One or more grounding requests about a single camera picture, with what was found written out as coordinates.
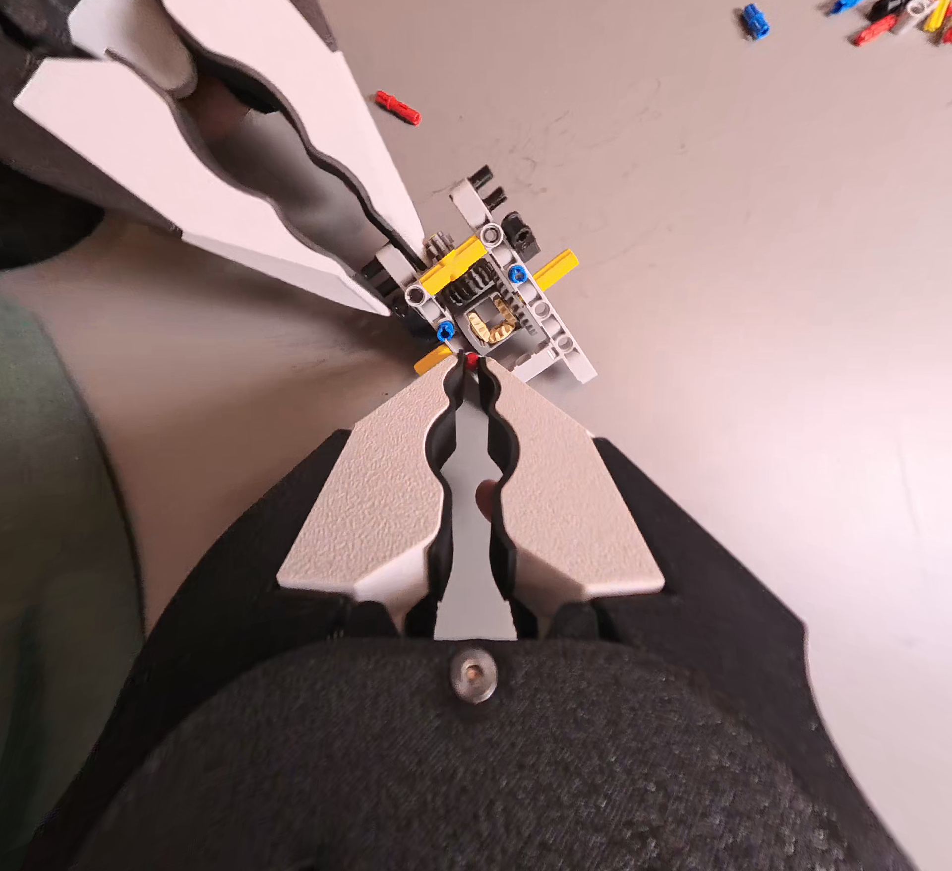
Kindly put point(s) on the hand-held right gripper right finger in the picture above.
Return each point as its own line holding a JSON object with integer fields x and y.
{"x": 587, "y": 514}

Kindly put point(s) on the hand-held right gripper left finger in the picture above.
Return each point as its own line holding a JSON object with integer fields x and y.
{"x": 357, "y": 514}

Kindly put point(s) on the grey lego frame assembly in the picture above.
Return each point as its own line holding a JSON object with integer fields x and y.
{"x": 569, "y": 354}

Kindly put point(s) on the yellow lego connector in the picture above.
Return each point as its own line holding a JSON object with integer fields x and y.
{"x": 431, "y": 361}
{"x": 556, "y": 270}

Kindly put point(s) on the person's left hand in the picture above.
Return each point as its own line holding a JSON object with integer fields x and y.
{"x": 223, "y": 118}

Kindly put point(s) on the person's right hand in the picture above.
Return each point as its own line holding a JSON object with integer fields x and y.
{"x": 487, "y": 500}

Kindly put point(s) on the person's green sweatshirt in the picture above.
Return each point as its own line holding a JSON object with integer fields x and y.
{"x": 59, "y": 514}

